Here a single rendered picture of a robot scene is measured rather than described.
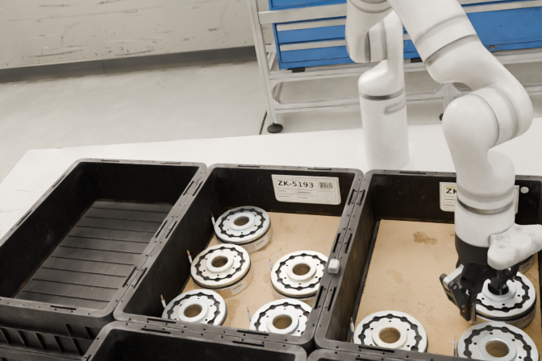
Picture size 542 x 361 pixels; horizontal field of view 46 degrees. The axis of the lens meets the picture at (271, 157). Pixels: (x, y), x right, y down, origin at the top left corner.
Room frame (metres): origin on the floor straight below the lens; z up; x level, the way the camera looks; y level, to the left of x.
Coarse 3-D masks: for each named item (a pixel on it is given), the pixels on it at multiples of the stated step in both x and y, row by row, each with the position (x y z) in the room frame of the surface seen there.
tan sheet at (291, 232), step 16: (272, 224) 0.94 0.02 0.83; (288, 224) 0.93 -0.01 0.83; (304, 224) 0.93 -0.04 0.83; (320, 224) 0.92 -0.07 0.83; (336, 224) 0.91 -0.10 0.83; (272, 240) 0.90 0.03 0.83; (288, 240) 0.89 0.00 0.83; (304, 240) 0.88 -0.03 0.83; (320, 240) 0.87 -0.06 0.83; (256, 256) 0.86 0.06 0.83; (272, 256) 0.85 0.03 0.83; (256, 272) 0.82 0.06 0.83; (192, 288) 0.81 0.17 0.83; (256, 288) 0.78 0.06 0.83; (272, 288) 0.77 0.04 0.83; (240, 304) 0.75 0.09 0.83; (256, 304) 0.75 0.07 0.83; (240, 320) 0.72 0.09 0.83
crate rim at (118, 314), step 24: (216, 168) 1.02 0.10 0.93; (240, 168) 1.00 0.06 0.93; (264, 168) 0.98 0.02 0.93; (288, 168) 0.97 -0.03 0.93; (312, 168) 0.95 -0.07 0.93; (336, 168) 0.94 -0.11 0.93; (192, 192) 0.95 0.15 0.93; (168, 240) 0.83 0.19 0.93; (336, 240) 0.75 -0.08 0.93; (144, 264) 0.78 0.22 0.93; (120, 312) 0.68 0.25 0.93; (312, 312) 0.61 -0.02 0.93; (240, 336) 0.59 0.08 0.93; (264, 336) 0.59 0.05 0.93; (288, 336) 0.58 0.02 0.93; (312, 336) 0.57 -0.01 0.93
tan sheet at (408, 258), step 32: (384, 224) 0.88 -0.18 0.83; (416, 224) 0.87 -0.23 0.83; (448, 224) 0.85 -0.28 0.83; (384, 256) 0.80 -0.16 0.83; (416, 256) 0.79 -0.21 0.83; (448, 256) 0.77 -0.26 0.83; (384, 288) 0.73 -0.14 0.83; (416, 288) 0.72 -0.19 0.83; (448, 320) 0.64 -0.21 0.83; (448, 352) 0.59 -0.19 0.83
